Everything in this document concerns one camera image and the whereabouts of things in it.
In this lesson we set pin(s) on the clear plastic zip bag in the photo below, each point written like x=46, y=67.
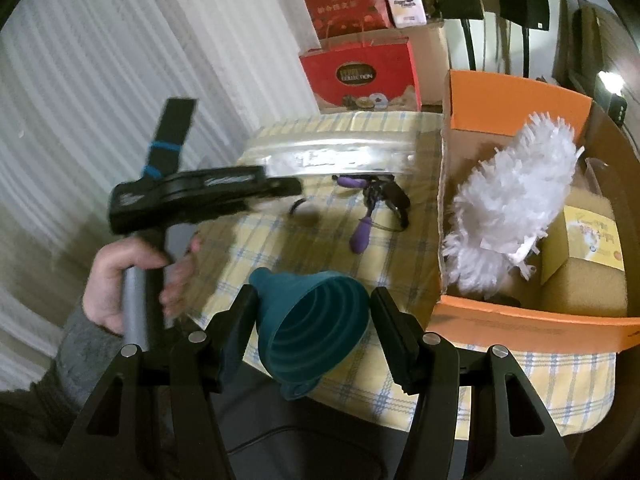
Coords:
x=340, y=155

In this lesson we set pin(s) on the white curtain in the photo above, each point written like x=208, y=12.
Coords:
x=100, y=85

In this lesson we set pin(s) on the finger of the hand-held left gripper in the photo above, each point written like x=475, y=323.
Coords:
x=282, y=188

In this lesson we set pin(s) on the red gift box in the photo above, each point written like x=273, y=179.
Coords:
x=360, y=75

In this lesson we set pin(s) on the white fluffy duster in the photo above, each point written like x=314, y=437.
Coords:
x=510, y=195

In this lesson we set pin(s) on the orange flap cardboard box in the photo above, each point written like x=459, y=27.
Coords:
x=500, y=105

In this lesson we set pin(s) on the black portable lamp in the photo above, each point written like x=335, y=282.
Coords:
x=612, y=95

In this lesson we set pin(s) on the person's left forearm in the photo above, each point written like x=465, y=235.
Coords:
x=80, y=355

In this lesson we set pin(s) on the white tissue packet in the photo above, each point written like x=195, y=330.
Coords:
x=406, y=2

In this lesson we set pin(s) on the small yellow label box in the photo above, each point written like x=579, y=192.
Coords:
x=590, y=240

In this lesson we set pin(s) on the teal collapsible funnel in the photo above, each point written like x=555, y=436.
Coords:
x=320, y=320

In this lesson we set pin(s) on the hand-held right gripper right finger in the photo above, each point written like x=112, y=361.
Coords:
x=385, y=320

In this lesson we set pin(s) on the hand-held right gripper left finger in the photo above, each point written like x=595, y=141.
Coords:
x=244, y=320

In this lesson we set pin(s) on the black key bundle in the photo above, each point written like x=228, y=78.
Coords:
x=395, y=202

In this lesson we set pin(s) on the person's left hand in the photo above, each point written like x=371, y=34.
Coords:
x=107, y=285

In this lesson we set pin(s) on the brown storage carton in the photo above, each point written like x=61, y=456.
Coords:
x=431, y=50

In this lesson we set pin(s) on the red paper gift bag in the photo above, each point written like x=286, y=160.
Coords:
x=345, y=2

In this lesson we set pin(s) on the black curved band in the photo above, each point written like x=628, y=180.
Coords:
x=296, y=205

